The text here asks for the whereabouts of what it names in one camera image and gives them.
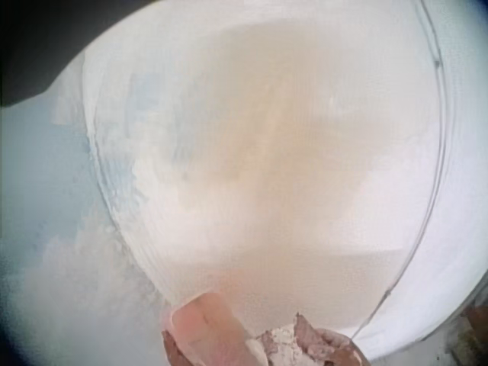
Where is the thin grey cable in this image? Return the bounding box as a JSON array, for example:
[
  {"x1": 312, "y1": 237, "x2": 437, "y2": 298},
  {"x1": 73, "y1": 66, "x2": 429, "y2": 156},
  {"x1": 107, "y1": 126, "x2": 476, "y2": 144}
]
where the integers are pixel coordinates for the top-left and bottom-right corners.
[{"x1": 350, "y1": 0, "x2": 449, "y2": 341}]

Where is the person's left hand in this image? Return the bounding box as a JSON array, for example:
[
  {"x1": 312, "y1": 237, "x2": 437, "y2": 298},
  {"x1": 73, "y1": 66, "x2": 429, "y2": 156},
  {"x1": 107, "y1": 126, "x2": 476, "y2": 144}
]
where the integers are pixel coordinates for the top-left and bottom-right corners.
[{"x1": 161, "y1": 292, "x2": 255, "y2": 366}]

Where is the brown wooden object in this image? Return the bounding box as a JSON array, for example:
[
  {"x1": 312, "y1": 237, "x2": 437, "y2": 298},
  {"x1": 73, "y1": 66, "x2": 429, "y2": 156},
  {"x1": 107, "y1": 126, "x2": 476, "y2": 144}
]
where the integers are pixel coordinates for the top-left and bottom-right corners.
[{"x1": 461, "y1": 304, "x2": 488, "y2": 366}]

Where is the white cloth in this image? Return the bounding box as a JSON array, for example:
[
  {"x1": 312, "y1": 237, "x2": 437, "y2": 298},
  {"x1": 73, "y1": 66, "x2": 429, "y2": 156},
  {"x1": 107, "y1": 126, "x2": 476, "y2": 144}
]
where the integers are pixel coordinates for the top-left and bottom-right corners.
[{"x1": 246, "y1": 312, "x2": 361, "y2": 366}]

